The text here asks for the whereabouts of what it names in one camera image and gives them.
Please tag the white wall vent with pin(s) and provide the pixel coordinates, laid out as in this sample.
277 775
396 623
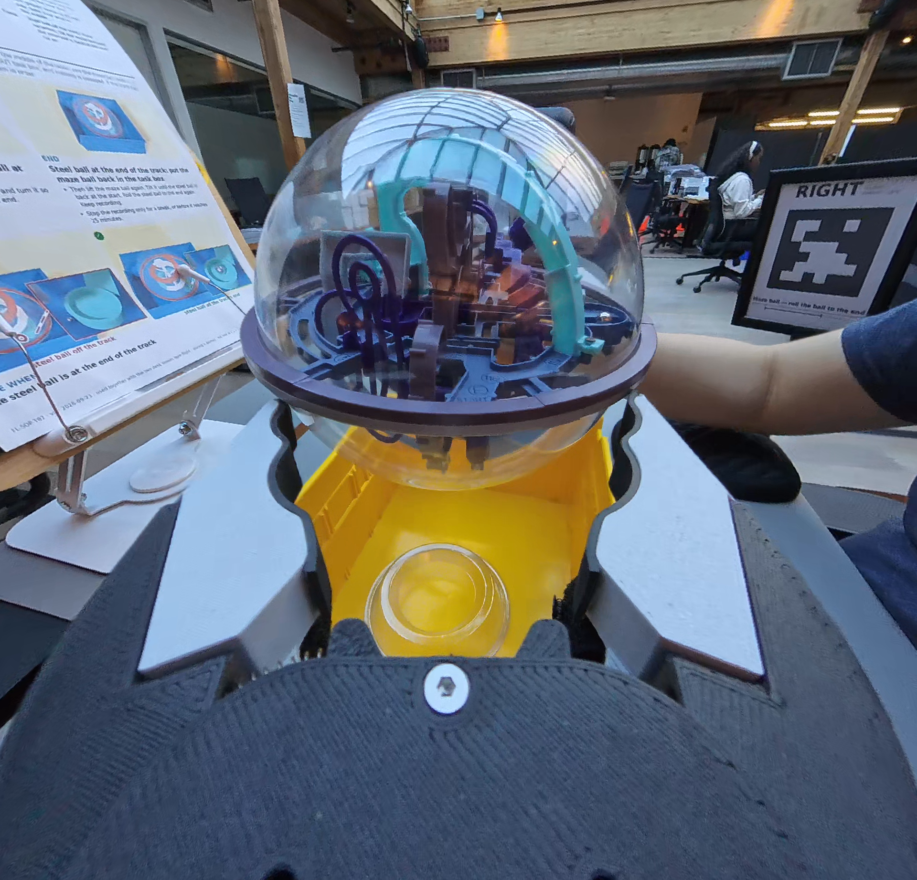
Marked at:
812 58

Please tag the black mesh pad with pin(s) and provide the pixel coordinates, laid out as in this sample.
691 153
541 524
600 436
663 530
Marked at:
745 472

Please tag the cluttered office desk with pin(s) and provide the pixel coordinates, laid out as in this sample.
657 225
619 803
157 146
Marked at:
673 199

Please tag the black framed tag sign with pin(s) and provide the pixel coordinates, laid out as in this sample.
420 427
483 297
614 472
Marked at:
824 199

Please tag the person's blue shirt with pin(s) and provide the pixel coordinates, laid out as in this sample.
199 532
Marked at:
888 357

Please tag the person's right forearm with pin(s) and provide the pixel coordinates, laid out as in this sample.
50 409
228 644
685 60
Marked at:
752 378

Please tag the white paper notice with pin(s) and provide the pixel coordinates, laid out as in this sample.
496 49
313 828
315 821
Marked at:
299 110

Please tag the yellow plastic bin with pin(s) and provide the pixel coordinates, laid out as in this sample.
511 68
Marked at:
501 529

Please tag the black office chair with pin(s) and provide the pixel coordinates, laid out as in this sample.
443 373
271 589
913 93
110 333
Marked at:
247 203
720 239

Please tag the wooden pillar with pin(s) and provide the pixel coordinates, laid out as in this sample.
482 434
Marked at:
856 92
276 49

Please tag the clear plastic ball stand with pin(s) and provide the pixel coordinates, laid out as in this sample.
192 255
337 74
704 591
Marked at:
437 597

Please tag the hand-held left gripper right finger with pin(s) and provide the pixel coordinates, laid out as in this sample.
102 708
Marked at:
680 558

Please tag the printed instruction sheet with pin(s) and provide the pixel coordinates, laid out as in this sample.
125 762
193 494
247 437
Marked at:
107 178

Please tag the clear plastic maze ball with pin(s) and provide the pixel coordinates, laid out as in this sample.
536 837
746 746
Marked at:
444 199

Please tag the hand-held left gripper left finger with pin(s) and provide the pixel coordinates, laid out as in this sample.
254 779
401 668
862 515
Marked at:
229 558

